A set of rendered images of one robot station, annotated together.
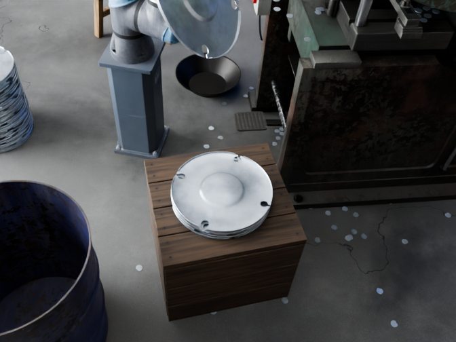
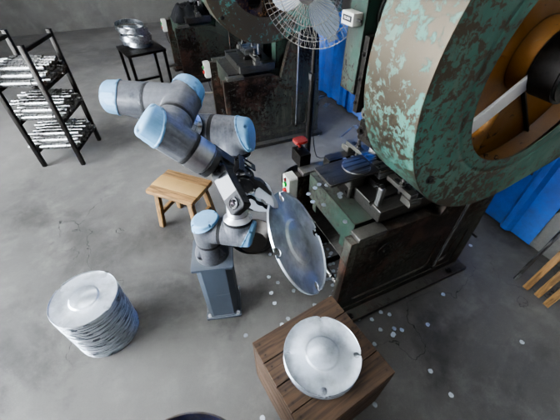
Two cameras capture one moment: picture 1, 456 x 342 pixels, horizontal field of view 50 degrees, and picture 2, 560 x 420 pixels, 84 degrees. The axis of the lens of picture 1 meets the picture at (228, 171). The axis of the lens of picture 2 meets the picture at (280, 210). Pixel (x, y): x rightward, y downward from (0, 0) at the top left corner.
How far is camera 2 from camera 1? 0.54 m
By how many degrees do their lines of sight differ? 11
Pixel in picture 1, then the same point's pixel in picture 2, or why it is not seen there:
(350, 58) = (379, 228)
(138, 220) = (247, 374)
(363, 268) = (412, 356)
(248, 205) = (346, 360)
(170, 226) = (297, 400)
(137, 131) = (224, 302)
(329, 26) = (352, 206)
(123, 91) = (211, 283)
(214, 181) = (314, 347)
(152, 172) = (262, 352)
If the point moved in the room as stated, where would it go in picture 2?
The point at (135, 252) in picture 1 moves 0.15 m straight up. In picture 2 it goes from (254, 404) to (252, 393)
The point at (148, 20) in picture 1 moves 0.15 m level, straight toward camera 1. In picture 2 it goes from (228, 237) to (242, 264)
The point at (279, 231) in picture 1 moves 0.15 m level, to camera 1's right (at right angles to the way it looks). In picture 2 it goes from (373, 372) to (410, 362)
